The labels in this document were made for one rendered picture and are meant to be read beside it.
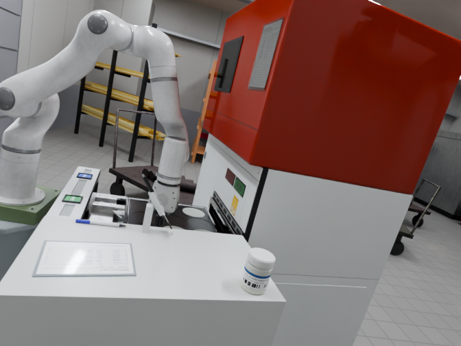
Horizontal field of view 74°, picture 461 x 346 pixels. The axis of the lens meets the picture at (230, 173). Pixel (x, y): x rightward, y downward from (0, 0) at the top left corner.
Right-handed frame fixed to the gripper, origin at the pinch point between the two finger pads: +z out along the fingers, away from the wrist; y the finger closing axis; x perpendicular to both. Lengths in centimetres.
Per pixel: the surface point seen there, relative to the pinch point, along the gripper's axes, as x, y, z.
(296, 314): 14, 61, 29
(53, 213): -23.2, -25.5, -3.6
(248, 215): -0.1, 30.8, -12.0
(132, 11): 616, -349, -188
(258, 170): 1.4, 30.1, -28.0
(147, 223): -19.1, 2.0, -7.2
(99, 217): -2.1, -22.1, 4.4
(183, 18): 708, -261, -216
